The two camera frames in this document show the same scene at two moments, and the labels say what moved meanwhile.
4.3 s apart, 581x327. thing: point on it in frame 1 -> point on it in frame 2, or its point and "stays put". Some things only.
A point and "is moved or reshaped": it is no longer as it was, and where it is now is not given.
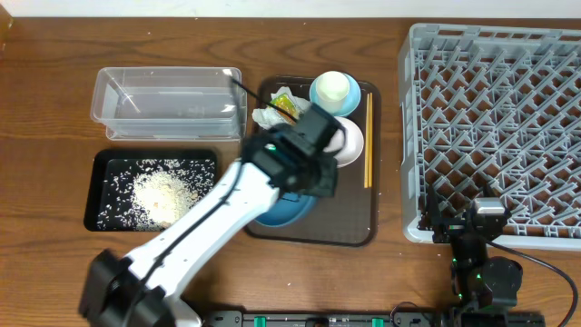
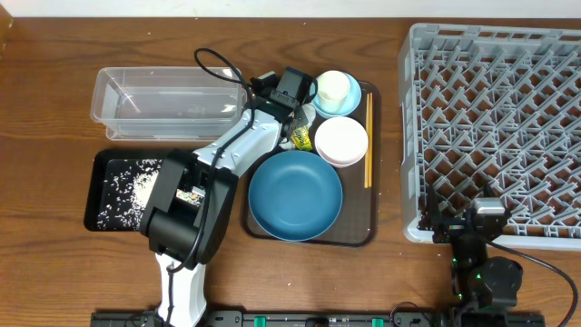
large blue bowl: (287, 213) is moved or reshaped
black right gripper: (455, 227) stays put
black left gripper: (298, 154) -> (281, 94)
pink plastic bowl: (353, 145) stays put
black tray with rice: (145, 190) stays put
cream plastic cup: (332, 89) stays put
